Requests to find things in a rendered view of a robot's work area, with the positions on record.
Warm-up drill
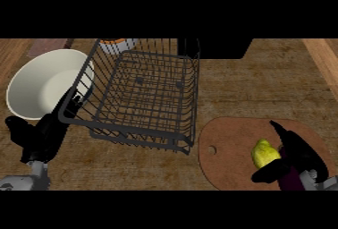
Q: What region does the white can with orange rim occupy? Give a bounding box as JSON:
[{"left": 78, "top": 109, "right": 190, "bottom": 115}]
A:
[{"left": 95, "top": 38, "right": 140, "bottom": 55}]

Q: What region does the brown wooden cutting board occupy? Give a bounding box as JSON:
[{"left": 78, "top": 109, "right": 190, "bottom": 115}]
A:
[{"left": 196, "top": 116, "right": 338, "bottom": 191}]

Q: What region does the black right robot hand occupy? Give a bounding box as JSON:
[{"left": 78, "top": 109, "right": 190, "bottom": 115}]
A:
[{"left": 249, "top": 119, "right": 330, "bottom": 184}]

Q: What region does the dark purple eggplant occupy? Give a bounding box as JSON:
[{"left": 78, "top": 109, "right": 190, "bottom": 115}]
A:
[{"left": 277, "top": 144, "right": 306, "bottom": 191}]

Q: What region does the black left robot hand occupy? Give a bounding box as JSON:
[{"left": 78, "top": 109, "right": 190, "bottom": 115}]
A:
[{"left": 4, "top": 87, "right": 82, "bottom": 165}]

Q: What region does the black appliance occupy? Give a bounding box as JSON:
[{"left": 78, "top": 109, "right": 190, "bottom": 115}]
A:
[{"left": 177, "top": 38, "right": 255, "bottom": 60}]

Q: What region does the white bowl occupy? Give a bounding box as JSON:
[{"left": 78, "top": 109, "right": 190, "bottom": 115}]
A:
[{"left": 5, "top": 48, "right": 94, "bottom": 121}]

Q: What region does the black wire tiered basket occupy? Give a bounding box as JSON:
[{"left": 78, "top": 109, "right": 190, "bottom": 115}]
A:
[{"left": 56, "top": 38, "right": 202, "bottom": 156}]

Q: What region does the yellow pear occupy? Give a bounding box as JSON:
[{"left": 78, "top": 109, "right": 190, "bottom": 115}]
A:
[{"left": 249, "top": 138, "right": 281, "bottom": 170}]

